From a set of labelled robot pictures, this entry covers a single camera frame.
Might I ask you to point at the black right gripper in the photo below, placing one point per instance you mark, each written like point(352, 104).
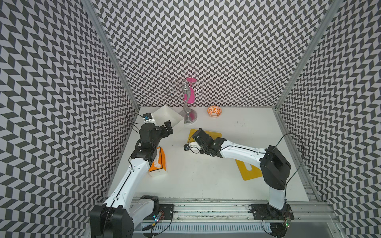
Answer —
point(202, 151)

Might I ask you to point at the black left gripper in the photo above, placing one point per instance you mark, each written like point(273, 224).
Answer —
point(165, 133)

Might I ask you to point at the white plastic box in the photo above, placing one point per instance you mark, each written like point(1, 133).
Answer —
point(166, 113)

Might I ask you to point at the orange tissue pack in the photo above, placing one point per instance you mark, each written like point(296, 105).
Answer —
point(158, 167)

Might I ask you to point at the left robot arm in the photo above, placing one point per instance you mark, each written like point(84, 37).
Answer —
point(116, 217)

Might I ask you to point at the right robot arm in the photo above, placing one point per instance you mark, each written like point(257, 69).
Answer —
point(274, 167)

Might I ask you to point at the chrome jewelry stand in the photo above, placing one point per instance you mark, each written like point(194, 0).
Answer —
point(189, 114)

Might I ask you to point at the orange patterned ceramic bowl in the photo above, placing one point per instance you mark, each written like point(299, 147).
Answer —
point(214, 111)

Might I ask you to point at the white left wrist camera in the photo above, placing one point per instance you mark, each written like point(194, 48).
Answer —
point(149, 118)

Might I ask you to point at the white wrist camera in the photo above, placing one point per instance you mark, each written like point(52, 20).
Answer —
point(191, 146)
point(149, 118)

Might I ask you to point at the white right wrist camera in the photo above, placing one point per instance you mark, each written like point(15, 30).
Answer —
point(191, 146)

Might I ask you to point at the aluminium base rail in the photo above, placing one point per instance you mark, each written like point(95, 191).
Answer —
point(210, 217)

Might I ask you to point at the aluminium corner post left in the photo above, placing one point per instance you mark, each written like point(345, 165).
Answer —
point(93, 17)

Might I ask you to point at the aluminium corner post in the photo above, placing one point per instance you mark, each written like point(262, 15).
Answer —
point(93, 17)
point(321, 29)

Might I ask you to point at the aluminium corner post right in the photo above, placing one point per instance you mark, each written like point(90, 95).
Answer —
point(321, 29)

